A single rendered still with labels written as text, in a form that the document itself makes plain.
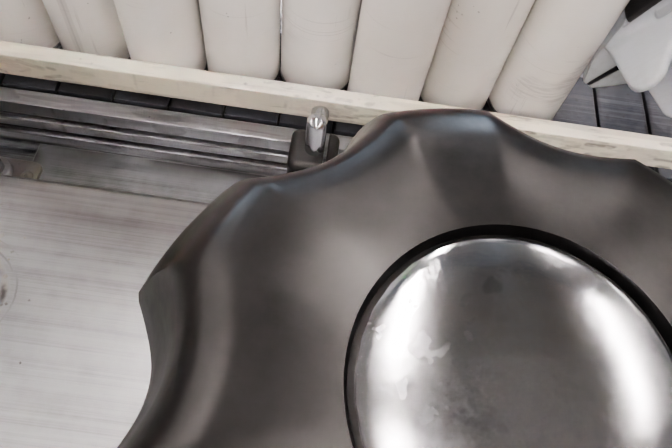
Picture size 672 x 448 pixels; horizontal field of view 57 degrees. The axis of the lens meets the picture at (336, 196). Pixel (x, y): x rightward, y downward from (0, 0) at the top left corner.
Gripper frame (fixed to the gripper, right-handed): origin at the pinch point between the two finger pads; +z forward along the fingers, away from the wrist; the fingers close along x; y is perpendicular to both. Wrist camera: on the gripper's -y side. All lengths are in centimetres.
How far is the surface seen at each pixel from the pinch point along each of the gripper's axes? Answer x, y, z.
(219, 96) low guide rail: -19.8, 4.9, 14.9
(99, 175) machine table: -23.6, 7.8, 25.8
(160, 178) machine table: -19.9, 7.4, 23.6
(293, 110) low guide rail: -15.4, 4.9, 12.8
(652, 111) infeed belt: 8.4, -1.4, 1.5
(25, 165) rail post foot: -28.3, 8.0, 28.1
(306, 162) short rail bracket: -15.0, 9.9, 10.5
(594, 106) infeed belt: 4.6, -1.1, 3.7
